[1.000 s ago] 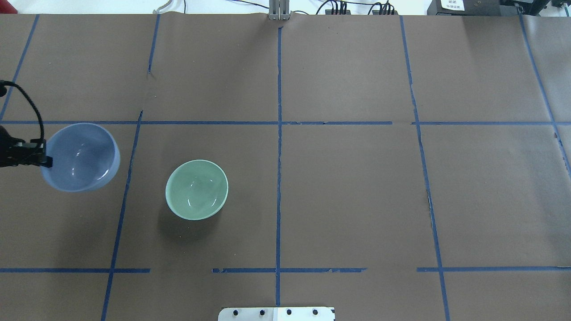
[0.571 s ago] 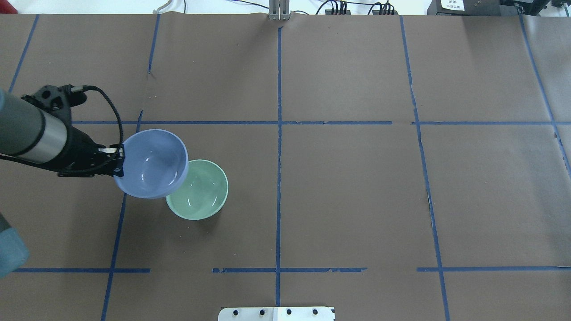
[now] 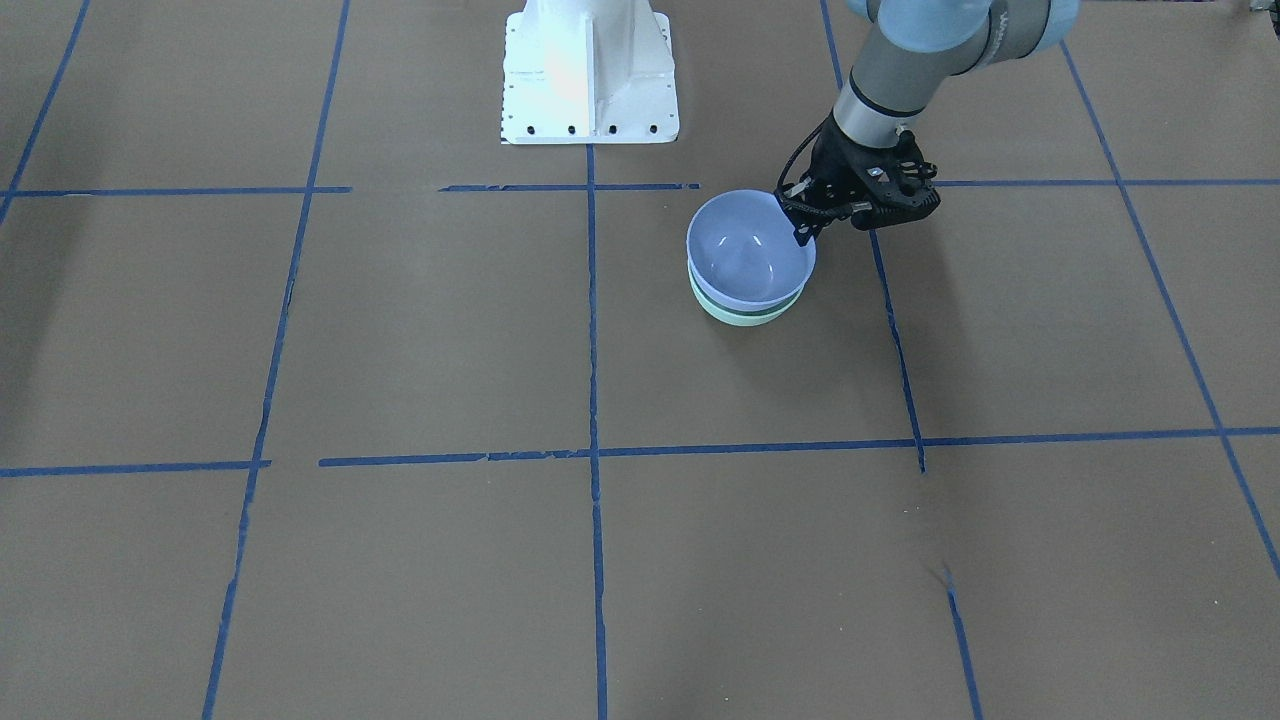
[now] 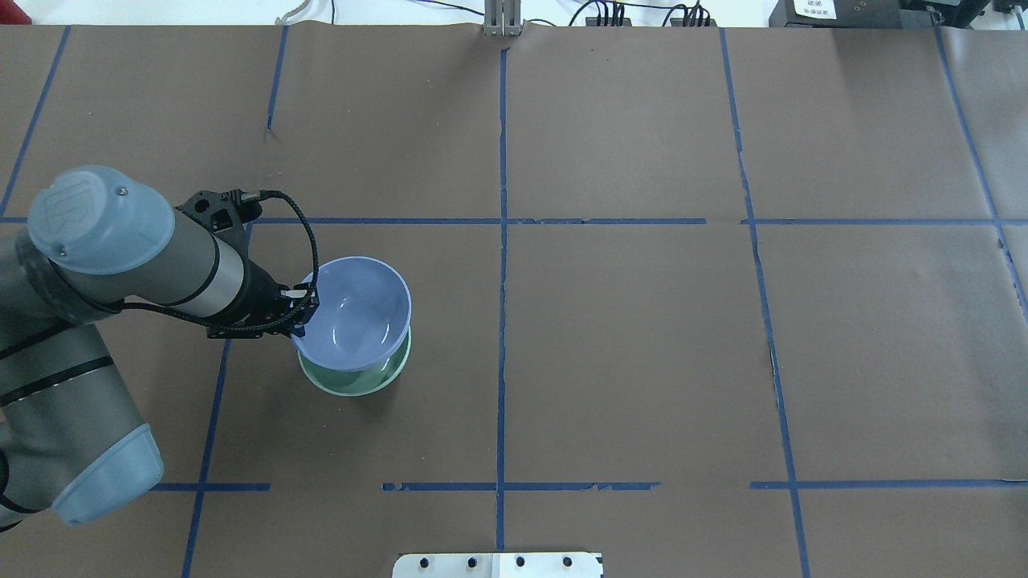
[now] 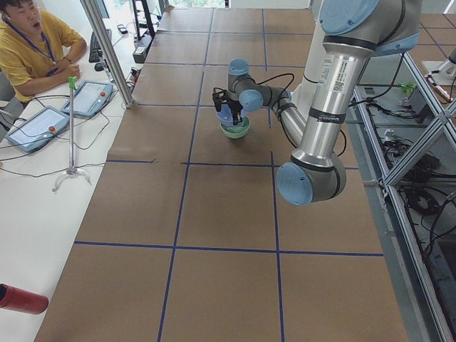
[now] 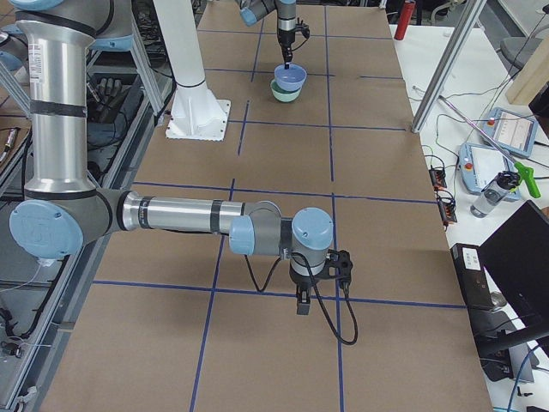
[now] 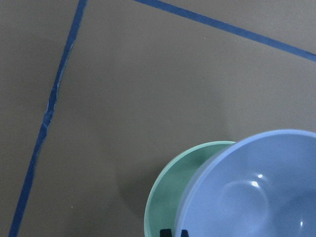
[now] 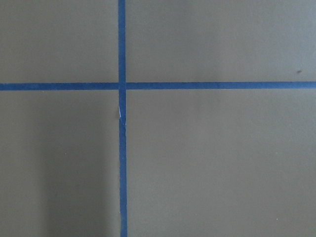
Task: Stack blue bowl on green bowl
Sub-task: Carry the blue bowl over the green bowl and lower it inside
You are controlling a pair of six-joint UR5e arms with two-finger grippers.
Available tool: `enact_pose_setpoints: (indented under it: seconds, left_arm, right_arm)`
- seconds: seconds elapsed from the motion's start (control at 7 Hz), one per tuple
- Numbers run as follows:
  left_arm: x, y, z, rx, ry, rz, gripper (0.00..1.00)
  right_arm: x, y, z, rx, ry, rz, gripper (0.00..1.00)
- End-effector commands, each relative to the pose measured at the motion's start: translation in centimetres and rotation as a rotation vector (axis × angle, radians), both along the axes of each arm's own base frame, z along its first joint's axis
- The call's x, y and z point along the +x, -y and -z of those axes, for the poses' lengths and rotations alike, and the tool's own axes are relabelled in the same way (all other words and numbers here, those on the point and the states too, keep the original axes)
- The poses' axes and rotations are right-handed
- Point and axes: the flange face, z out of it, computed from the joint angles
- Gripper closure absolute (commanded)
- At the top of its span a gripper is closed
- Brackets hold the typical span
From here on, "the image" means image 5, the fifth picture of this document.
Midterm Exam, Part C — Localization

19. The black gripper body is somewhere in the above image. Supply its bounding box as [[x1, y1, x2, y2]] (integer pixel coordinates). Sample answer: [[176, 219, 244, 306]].
[[227, 99, 243, 112]]

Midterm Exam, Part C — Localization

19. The blue bowl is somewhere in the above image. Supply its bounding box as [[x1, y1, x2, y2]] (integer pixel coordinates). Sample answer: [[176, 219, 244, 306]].
[[216, 105, 247, 128]]

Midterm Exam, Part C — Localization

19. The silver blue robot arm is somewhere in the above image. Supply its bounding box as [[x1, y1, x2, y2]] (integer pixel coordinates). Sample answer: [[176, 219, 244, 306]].
[[224, 1, 422, 205]]

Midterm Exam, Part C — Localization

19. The green bowl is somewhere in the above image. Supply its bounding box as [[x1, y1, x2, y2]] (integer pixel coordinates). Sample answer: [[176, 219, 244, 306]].
[[220, 118, 251, 139]]

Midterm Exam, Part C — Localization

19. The brown paper table cover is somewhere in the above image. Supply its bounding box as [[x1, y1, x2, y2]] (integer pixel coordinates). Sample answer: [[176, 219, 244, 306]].
[[36, 9, 408, 341]]

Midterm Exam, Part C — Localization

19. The black computer mouse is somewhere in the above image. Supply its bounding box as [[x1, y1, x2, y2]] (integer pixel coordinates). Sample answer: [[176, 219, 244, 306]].
[[94, 62, 105, 71]]

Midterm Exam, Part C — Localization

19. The far teach pendant tablet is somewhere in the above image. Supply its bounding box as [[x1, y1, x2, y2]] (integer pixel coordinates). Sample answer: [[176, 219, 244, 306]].
[[73, 81, 113, 118]]

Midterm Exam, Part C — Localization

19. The teach pendant tablet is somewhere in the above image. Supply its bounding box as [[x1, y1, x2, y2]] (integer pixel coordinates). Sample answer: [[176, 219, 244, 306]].
[[6, 106, 70, 152], [73, 81, 113, 118]]

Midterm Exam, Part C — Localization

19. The black keyboard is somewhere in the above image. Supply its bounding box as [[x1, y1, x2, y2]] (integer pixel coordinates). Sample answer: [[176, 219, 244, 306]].
[[88, 31, 103, 63]]

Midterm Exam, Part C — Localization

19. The near teach pendant tablet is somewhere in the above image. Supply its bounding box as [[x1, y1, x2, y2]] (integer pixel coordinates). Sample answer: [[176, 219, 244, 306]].
[[6, 106, 70, 152]]

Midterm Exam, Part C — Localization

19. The person in yellow shirt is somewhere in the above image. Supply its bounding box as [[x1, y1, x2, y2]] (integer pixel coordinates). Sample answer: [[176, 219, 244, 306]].
[[1, 1, 87, 105]]

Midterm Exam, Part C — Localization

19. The red cylinder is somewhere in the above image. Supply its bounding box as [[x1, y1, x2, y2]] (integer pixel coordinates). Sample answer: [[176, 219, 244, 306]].
[[1, 284, 49, 315]]

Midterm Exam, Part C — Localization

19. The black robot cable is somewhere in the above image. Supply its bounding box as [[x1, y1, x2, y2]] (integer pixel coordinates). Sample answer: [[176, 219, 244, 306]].
[[256, 73, 348, 156]]

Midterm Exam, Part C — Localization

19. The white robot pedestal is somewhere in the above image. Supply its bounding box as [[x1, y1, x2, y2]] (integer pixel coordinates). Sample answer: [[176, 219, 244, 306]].
[[291, 1, 326, 121]]

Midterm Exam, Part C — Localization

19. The aluminium frame post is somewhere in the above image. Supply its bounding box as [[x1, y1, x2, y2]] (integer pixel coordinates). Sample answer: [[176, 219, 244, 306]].
[[80, 0, 133, 108]]

